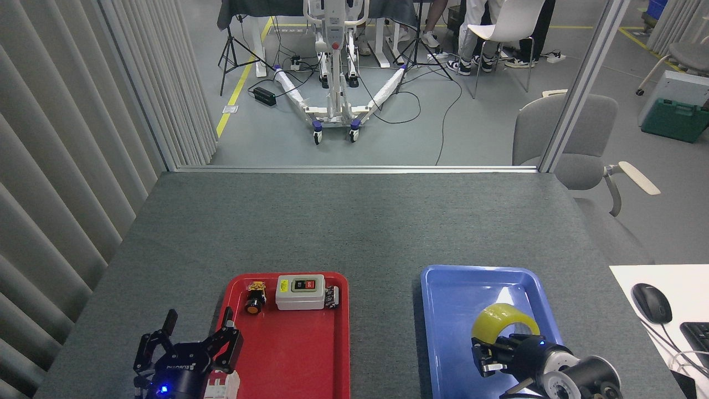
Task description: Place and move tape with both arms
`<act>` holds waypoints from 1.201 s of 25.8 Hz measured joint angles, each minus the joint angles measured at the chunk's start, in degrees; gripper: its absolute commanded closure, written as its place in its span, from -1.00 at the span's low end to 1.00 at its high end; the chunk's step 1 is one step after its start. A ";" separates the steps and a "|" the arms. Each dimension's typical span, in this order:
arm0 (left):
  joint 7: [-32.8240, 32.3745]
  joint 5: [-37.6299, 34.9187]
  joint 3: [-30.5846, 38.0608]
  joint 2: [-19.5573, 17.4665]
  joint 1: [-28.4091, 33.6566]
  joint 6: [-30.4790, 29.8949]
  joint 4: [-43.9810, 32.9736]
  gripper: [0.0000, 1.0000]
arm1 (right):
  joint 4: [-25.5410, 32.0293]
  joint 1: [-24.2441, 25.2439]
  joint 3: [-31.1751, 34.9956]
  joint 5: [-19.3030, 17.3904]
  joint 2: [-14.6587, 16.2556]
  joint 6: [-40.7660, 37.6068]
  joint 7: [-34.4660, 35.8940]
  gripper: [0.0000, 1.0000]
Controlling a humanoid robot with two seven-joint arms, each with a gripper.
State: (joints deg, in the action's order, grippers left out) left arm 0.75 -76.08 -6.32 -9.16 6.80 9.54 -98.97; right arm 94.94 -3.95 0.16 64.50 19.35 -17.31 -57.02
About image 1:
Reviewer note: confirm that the person with bare leg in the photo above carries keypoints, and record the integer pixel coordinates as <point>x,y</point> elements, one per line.
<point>431,37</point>

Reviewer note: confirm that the grey office chair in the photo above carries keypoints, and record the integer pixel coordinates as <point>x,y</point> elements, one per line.
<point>689,55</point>

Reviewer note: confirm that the black tripod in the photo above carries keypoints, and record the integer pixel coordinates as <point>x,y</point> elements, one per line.
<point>416,50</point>
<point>229,47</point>

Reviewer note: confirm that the silver table rail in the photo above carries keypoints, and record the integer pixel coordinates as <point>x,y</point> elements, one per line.
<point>354,169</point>

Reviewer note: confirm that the blue bin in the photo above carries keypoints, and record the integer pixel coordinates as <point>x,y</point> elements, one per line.
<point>657,8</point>

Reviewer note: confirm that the grey armchair with wooden armrest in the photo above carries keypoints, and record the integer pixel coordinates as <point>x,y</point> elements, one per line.
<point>576,127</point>

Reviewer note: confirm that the red plastic tray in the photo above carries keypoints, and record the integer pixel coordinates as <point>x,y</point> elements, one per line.
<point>299,354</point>

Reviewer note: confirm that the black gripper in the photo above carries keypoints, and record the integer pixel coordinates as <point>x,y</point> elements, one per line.
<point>526,357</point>
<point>180,371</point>

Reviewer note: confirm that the person in black trousers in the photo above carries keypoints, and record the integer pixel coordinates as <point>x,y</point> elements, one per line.
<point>540,33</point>

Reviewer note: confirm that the blue plastic tray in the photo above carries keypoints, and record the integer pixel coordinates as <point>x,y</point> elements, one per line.
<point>460,299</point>

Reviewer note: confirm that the black keyboard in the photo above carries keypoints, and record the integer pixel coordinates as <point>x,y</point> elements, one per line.
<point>698,341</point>

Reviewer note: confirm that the green plastic case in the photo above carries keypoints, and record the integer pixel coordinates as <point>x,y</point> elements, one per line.
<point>673,122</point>

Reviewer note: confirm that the white stand on wheels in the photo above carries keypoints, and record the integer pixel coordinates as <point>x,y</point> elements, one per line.
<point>335,83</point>

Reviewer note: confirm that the black computer mouse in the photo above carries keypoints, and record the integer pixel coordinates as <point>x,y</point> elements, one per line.
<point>651,303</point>

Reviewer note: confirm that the grey switch box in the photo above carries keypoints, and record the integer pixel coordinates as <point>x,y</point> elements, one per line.
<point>299,299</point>

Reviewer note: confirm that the black power adapter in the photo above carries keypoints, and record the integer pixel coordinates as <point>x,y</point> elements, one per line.
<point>265,96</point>

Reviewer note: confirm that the silver post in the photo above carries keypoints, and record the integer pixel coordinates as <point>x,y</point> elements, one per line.
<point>581,83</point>

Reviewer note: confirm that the small black electrical component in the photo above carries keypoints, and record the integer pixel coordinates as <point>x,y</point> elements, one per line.
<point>332,296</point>

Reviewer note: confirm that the person in grey trousers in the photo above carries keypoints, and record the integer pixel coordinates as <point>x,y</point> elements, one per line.
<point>471,50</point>

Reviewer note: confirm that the white plastic chair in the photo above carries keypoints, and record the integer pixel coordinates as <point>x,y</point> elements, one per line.
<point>512,22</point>

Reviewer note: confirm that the yellow tape roll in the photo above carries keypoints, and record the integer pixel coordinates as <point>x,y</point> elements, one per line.
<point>493,318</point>

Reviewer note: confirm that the black orange push button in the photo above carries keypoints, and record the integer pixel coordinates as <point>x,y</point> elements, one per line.
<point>255,305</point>

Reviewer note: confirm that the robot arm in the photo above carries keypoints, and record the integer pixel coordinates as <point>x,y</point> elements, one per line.
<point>595,377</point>

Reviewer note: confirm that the white floor label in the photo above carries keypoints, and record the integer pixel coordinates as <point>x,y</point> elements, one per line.
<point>230,109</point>

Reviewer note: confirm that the white side desk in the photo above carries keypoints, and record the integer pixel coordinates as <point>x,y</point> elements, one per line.
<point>687,288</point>

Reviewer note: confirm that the white power strip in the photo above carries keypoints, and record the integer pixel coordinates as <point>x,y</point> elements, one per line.
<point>296,64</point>
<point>555,57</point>

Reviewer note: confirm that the grey pleated curtain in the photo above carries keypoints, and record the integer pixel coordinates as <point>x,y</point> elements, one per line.
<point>676,22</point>
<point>55,166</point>

